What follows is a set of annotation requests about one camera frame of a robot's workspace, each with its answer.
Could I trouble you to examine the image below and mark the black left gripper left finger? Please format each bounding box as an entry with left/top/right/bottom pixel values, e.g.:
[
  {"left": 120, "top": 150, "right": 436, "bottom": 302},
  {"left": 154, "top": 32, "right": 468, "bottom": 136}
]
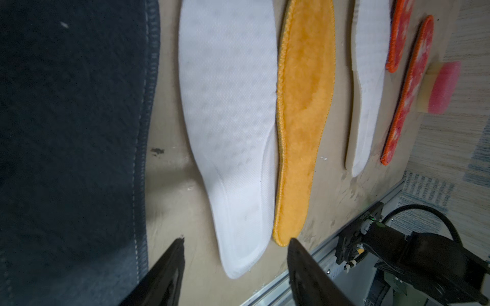
[{"left": 120, "top": 238, "right": 185, "bottom": 306}]

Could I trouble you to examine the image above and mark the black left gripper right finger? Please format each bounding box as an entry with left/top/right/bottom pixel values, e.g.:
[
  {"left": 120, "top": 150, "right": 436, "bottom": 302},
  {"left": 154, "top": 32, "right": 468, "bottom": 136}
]
[{"left": 287, "top": 238, "right": 352, "bottom": 306}]

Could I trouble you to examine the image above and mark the orange fleece insole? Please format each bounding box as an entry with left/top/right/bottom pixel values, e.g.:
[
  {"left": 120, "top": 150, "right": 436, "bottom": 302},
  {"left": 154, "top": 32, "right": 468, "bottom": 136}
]
[{"left": 273, "top": 1, "right": 336, "bottom": 247}]

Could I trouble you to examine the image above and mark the large white mesh insole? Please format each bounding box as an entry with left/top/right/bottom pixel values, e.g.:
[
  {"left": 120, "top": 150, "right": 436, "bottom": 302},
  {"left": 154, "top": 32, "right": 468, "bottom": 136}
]
[{"left": 178, "top": 1, "right": 278, "bottom": 279}]

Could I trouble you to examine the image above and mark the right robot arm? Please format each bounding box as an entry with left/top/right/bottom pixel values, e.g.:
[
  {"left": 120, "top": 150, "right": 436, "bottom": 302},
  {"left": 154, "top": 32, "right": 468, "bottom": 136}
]
[{"left": 335, "top": 201, "right": 489, "bottom": 305}]

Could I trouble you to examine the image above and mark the dark grey felt insole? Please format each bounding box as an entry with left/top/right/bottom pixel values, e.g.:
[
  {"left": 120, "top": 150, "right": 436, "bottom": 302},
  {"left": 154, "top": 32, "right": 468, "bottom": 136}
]
[{"left": 1, "top": 1, "right": 160, "bottom": 305}]

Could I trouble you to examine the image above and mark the red patterned insole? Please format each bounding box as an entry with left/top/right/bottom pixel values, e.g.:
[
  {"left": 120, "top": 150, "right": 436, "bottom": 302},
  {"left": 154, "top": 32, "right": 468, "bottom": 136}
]
[
  {"left": 380, "top": 15, "right": 435, "bottom": 166},
  {"left": 385, "top": 0, "right": 414, "bottom": 73}
]

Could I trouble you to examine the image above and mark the pink round sponge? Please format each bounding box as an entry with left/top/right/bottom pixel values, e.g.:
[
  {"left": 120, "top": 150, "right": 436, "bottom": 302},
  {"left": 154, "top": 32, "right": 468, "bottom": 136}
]
[{"left": 417, "top": 61, "right": 462, "bottom": 115}]

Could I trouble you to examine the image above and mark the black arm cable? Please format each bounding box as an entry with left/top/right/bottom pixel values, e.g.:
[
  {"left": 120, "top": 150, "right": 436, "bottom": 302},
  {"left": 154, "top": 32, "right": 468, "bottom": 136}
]
[{"left": 382, "top": 204, "right": 463, "bottom": 246}]

